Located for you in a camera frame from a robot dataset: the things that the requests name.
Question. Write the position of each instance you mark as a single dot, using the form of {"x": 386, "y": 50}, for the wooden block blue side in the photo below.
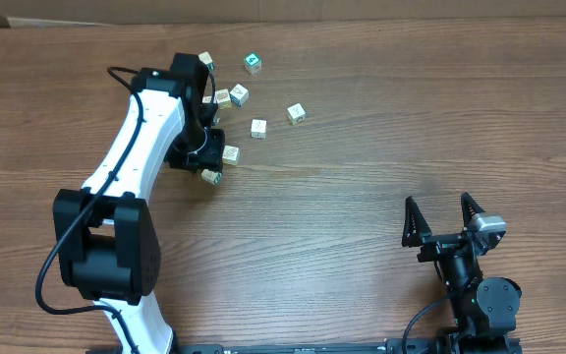
{"x": 239, "y": 94}

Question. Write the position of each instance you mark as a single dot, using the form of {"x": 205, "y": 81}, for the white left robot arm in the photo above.
{"x": 107, "y": 256}

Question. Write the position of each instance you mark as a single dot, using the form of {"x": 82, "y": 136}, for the wooden turtle block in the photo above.
{"x": 231, "y": 155}

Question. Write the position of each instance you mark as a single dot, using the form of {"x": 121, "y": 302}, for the green number four block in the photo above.
{"x": 253, "y": 63}

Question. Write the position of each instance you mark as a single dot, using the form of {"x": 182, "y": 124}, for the wooden block green number side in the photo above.
{"x": 207, "y": 60}

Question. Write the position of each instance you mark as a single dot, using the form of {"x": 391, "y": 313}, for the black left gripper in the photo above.
{"x": 210, "y": 156}

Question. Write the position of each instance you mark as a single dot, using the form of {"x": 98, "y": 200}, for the wooden pineapple block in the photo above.
{"x": 223, "y": 98}

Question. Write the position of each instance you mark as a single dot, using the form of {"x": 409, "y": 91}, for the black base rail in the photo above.
{"x": 391, "y": 346}

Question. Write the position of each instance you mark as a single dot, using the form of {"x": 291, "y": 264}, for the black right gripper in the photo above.
{"x": 418, "y": 233}

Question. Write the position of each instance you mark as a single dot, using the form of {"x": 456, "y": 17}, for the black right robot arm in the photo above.
{"x": 484, "y": 309}

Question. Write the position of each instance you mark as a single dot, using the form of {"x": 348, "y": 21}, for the wooden elephant block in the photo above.
{"x": 259, "y": 129}

